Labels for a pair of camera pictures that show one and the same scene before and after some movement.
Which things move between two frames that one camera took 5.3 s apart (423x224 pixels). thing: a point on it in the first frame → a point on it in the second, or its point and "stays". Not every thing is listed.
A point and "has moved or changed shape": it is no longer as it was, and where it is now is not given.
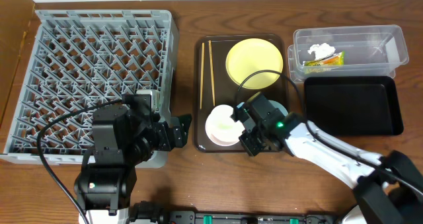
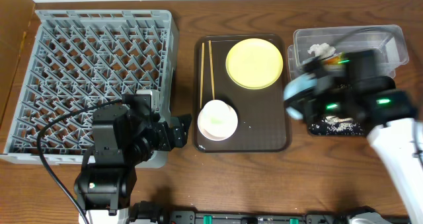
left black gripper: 168,135 stays
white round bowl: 221,129 has moved or changed shape
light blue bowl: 277,104 → 296,85
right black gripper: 248,127 → 310,94
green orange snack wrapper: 338,59 stays
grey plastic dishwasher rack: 80,59 stays
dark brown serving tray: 229,69 stays
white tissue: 321,51 stays
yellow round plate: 250,56 stays
